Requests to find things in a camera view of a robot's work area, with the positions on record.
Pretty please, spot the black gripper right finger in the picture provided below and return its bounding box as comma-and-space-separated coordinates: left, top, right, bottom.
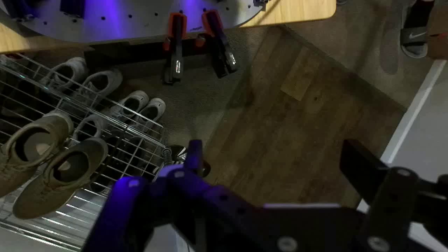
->
339, 139, 448, 252

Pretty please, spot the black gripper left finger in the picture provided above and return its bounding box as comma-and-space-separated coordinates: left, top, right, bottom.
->
83, 139, 281, 252

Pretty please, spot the wire metal shoe rack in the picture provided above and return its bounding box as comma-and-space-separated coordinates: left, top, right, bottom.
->
0, 54, 181, 251

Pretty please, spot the black slide sandal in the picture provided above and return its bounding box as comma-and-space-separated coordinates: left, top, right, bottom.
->
399, 0, 437, 61

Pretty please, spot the grey white sneaker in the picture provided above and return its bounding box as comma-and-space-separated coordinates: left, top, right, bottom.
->
41, 57, 90, 90
136, 97, 168, 124
71, 114, 108, 143
76, 69, 125, 103
109, 90, 151, 118

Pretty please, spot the olive green sneaker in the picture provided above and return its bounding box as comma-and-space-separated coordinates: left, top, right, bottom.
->
11, 138, 109, 220
0, 111, 74, 198

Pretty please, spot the grey perforated metal base plate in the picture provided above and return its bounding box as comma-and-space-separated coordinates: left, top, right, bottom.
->
20, 0, 270, 45

